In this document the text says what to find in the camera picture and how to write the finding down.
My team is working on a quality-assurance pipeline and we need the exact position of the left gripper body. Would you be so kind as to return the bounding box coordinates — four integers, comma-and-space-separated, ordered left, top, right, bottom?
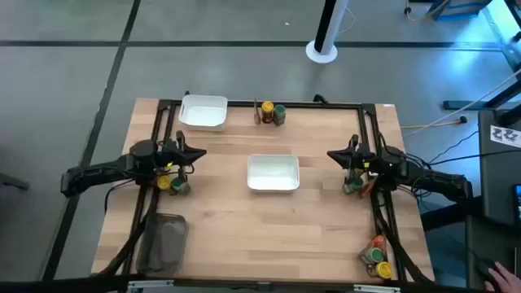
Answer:
160, 130, 189, 184

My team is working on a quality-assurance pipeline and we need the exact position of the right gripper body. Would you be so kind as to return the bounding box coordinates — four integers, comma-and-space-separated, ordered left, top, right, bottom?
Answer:
348, 133, 382, 183

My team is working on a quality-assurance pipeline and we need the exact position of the yellow-lid spice jar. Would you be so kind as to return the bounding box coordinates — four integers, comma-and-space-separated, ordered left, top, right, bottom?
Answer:
156, 173, 173, 191
366, 260, 394, 281
260, 100, 275, 125

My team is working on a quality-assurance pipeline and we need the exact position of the green seasoning packet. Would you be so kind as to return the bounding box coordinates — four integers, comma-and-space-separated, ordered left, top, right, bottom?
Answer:
357, 246, 386, 265

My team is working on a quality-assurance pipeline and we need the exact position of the white plastic bin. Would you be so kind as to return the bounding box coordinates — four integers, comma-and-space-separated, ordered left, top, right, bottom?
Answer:
177, 94, 229, 132
247, 153, 301, 193

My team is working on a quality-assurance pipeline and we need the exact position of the smoky clear plastic bin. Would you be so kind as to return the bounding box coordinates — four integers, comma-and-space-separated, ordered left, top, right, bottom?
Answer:
135, 212, 190, 274

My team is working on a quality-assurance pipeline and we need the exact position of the white and black pole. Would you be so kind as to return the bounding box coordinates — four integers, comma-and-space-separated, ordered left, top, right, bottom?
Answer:
304, 0, 351, 65

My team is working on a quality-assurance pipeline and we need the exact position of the black desk foot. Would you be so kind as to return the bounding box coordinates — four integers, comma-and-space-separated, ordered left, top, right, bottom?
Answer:
442, 79, 521, 112

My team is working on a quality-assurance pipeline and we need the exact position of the black desk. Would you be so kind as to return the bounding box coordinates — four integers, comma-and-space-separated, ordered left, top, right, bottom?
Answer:
463, 108, 521, 293

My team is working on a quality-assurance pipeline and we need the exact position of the white paper sheet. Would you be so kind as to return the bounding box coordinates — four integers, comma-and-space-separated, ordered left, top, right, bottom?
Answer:
489, 125, 521, 149

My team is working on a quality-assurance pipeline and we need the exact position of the phone screen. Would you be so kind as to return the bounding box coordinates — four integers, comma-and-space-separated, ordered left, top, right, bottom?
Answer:
513, 183, 521, 223

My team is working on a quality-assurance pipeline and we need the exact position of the black metal crossbar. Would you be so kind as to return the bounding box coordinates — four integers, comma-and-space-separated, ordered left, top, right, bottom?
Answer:
0, 274, 521, 293

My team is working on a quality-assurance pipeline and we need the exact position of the person's hand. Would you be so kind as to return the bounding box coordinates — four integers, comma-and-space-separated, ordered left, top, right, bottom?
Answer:
483, 261, 521, 293

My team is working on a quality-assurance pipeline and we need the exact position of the yellow cable with black plug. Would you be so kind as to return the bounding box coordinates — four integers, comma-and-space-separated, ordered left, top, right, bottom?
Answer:
400, 116, 468, 130

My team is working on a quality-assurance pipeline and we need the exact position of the silver bracket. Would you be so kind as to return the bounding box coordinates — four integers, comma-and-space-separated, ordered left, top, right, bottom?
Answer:
127, 279, 175, 293
352, 283, 402, 293

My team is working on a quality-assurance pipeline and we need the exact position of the thin white cable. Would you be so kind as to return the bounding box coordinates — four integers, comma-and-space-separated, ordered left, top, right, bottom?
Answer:
339, 7, 357, 36

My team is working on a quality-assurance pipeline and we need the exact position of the beige cable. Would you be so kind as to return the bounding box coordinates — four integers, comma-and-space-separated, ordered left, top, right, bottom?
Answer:
401, 68, 521, 138

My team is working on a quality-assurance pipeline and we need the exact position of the grey metal frame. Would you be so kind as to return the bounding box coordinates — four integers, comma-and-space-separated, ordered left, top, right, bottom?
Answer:
479, 0, 521, 72

